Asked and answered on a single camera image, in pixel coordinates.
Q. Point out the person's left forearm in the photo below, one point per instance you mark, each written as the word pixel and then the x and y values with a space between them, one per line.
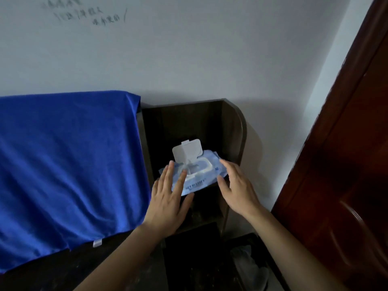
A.
pixel 121 260

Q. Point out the person's right forearm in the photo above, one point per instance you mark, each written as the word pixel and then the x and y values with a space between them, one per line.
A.
pixel 288 251

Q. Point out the person's right thumb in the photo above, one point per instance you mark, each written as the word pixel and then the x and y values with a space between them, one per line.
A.
pixel 222 187

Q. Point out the blue towel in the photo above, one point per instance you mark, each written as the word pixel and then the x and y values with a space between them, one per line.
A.
pixel 66 166

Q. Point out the person's left hand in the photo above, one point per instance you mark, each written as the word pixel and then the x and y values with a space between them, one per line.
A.
pixel 163 209

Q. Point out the person's left little finger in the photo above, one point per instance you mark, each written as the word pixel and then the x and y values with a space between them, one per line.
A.
pixel 155 188

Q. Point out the person's right hand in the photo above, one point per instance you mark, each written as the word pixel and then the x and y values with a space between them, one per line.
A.
pixel 239 193

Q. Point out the person's left thumb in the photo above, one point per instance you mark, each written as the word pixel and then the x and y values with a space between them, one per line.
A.
pixel 188 204

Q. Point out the blue wet wipes pack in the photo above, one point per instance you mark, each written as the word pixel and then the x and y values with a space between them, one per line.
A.
pixel 207 176

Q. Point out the reddish brown wooden door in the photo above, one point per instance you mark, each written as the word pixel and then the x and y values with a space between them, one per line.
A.
pixel 348 166

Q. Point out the dark wooden shelf unit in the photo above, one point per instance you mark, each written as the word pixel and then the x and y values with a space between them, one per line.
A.
pixel 209 127

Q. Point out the person's left middle finger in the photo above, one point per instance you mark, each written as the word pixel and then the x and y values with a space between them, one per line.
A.
pixel 170 177

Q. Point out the black trash bin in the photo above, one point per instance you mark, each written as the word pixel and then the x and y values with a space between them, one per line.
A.
pixel 260 245

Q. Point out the clear plastic bin bag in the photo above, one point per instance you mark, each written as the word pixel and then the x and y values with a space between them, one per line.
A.
pixel 250 269

